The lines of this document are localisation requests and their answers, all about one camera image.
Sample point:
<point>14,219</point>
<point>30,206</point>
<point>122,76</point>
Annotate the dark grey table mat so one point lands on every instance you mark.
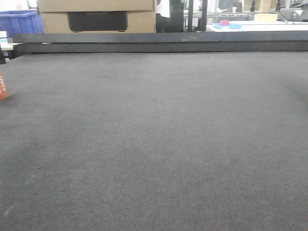
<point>155,142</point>

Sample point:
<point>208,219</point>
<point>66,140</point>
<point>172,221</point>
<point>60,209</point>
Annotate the white background table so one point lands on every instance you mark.
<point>260,26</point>

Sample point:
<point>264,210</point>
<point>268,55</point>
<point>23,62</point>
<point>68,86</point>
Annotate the lower cardboard box black print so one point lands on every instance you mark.
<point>99,22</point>

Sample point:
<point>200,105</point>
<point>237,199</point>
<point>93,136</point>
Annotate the black rear table rail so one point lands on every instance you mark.
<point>185,42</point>

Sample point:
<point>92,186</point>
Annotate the pink small box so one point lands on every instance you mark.
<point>224,22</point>

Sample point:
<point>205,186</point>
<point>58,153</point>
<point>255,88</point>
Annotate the blue plastic crate background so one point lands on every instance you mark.
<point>21,22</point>

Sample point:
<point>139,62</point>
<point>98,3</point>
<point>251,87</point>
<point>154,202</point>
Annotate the upper cardboard box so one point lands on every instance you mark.
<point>95,5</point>

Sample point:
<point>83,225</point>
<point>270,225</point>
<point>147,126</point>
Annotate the orange cylindrical container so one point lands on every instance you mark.
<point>3,92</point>

